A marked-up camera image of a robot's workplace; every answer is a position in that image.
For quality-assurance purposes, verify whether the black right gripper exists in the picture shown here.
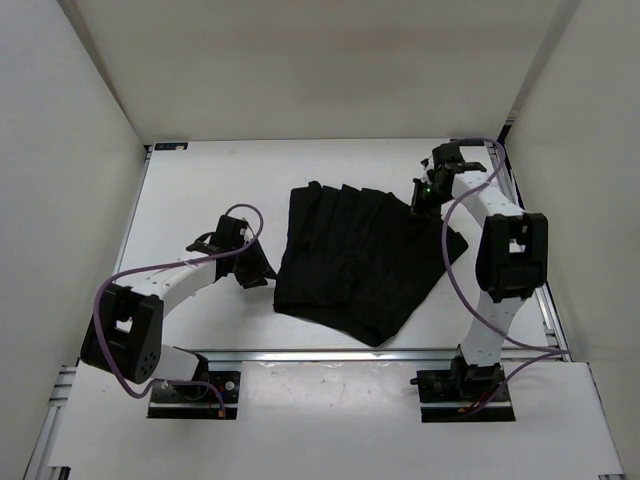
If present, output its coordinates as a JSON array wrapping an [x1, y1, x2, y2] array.
[[405, 178, 452, 227]]

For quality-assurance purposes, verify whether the black pleated skirt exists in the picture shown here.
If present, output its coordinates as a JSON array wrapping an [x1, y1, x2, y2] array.
[[273, 181, 468, 346]]

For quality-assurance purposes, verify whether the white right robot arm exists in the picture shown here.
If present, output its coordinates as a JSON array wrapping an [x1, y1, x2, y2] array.
[[411, 164, 549, 400]]

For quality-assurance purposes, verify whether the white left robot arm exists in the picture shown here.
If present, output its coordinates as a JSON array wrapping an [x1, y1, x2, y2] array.
[[80, 239, 276, 400]]

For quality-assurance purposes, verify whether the blue left corner label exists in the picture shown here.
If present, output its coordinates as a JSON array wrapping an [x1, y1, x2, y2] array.
[[154, 142, 189, 151]]

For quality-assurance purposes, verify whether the white front cover board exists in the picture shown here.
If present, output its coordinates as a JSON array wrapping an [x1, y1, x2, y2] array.
[[50, 362, 623, 479]]

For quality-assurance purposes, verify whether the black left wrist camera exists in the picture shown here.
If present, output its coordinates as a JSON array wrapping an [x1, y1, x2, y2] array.
[[212, 215, 249, 251]]

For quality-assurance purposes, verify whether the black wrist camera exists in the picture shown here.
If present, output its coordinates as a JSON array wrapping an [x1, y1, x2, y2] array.
[[421, 140, 487, 174], [212, 215, 249, 251]]

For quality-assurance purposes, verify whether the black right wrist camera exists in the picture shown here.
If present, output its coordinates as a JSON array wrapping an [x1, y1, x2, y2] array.
[[421, 140, 487, 174]]

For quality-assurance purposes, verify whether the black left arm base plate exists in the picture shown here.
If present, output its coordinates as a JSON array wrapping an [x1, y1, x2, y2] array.
[[147, 370, 241, 421]]

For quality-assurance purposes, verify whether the aluminium table frame rail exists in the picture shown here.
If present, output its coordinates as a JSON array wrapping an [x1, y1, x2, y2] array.
[[84, 144, 574, 369]]

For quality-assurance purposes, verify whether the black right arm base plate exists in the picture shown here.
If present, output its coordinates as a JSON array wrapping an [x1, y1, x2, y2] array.
[[409, 366, 516, 424]]

